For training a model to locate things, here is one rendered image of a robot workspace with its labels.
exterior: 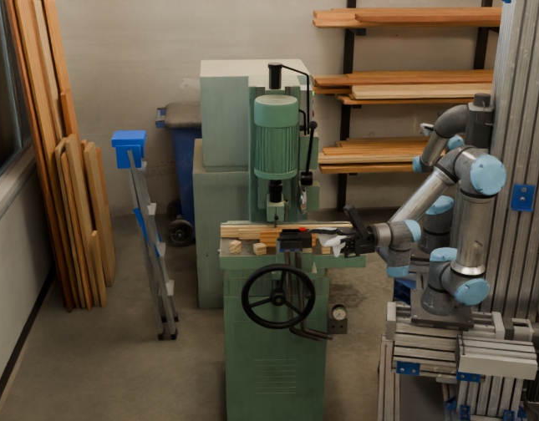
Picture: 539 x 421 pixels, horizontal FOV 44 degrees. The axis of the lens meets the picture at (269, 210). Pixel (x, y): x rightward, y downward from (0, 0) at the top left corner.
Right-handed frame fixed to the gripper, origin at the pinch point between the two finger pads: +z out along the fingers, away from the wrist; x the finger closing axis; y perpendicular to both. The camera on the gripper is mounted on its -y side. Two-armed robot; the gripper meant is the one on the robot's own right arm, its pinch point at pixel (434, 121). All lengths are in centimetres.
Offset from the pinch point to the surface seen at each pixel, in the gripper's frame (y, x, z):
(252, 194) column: 8, -95, -40
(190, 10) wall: -51, -120, 176
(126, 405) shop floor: 101, -171, -54
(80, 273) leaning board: 74, -204, 39
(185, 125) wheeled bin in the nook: 14, -133, 112
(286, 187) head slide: 3, -80, -51
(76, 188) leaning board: 20, -193, 39
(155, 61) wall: -19, -152, 175
